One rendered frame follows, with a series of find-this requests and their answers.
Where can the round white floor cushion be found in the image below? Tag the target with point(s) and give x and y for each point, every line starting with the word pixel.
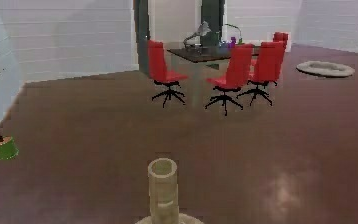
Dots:
pixel 325 68

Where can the grey desk lamp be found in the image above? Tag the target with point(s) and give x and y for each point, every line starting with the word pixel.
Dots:
pixel 200 32

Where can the red office chair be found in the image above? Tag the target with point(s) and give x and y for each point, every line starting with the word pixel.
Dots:
pixel 280 36
pixel 235 70
pixel 159 65
pixel 268 65

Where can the dark grey door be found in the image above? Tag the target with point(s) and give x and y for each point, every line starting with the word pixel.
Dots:
pixel 212 18
pixel 141 35

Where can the purple vase with green plant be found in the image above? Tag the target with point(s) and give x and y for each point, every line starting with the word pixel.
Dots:
pixel 233 40

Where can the dark glass-legged table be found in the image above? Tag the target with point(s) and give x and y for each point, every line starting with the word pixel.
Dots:
pixel 200 55

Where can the green potted bare plant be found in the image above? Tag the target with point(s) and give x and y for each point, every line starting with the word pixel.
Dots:
pixel 5 148

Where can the beige cylinder post on base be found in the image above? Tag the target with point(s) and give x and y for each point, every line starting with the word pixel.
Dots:
pixel 163 193

